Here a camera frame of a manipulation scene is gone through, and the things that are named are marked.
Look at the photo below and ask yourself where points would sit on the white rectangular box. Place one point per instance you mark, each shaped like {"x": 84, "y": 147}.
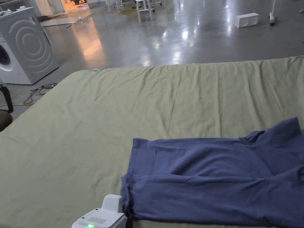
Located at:
{"x": 247, "y": 19}

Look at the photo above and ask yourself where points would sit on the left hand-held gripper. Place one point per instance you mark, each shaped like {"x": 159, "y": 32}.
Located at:
{"x": 99, "y": 217}

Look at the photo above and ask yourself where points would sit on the bed with pale green sheet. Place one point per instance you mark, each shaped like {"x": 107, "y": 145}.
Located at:
{"x": 95, "y": 123}

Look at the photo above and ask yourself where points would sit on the dark blue shirt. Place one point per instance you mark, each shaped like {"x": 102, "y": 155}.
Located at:
{"x": 213, "y": 175}

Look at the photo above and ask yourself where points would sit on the white washing machine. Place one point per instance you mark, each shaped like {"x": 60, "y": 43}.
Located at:
{"x": 25, "y": 47}

